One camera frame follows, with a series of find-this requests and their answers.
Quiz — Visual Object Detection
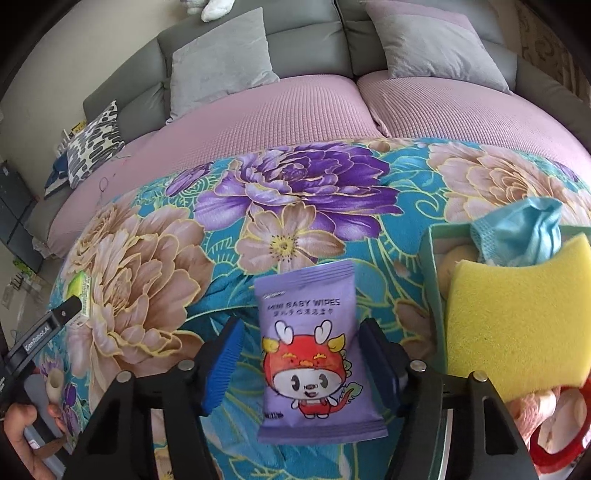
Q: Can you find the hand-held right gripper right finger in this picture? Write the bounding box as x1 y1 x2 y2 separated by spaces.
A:
359 318 539 480

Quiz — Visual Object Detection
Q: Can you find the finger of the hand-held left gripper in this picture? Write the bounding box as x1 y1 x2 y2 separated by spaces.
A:
48 295 84 329

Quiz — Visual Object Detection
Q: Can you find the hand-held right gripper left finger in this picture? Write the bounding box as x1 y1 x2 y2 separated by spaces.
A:
62 318 245 480

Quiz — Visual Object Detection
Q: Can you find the green tissue box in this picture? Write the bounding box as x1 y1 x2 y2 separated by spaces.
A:
65 271 94 326

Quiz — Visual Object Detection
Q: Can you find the purple wipes packet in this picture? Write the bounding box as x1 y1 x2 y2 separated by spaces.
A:
254 259 389 446

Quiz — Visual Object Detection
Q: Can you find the white tray green rim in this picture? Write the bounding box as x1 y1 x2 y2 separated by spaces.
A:
419 220 591 480

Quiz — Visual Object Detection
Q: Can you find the beige makeup sponge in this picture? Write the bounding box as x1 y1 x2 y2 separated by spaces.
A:
436 244 479 297

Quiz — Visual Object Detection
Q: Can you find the yellow and green sponge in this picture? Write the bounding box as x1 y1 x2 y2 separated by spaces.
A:
444 232 591 403

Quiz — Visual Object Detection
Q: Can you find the pink fluffy cloth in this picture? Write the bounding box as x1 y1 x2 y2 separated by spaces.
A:
508 383 591 455

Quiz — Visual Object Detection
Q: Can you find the blue face mask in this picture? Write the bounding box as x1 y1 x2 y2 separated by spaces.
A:
469 197 565 269

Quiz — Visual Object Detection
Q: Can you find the red tape roll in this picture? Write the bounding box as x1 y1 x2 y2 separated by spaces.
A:
527 377 591 480

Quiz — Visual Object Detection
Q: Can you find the person's left hand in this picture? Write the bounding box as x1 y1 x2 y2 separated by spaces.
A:
0 401 66 480

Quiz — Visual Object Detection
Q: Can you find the floral blanket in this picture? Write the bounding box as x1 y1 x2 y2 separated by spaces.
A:
34 138 591 480

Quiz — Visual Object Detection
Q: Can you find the dark cabinet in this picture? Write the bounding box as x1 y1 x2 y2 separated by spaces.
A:
0 159 38 260

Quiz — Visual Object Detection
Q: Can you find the blue cushion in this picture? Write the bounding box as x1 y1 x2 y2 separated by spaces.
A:
44 156 71 200

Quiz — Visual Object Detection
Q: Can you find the black and white patterned pillow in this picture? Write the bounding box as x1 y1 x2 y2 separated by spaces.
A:
66 100 125 189

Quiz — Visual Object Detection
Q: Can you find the yellow book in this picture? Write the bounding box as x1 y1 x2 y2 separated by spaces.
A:
59 119 89 154

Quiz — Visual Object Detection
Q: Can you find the grey sofa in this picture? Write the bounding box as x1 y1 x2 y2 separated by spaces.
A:
23 0 591 259

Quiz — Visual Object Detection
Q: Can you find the plain grey pillow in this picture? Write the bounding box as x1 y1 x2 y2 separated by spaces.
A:
165 8 280 124

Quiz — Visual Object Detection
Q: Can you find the grey and lilac pillow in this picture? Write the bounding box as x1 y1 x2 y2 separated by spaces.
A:
359 0 514 95

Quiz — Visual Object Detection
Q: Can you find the grey and white plush toy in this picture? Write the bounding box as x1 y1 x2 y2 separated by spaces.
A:
184 0 237 23

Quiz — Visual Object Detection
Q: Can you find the patterned beige curtain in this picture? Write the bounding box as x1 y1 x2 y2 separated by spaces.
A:
516 0 591 121

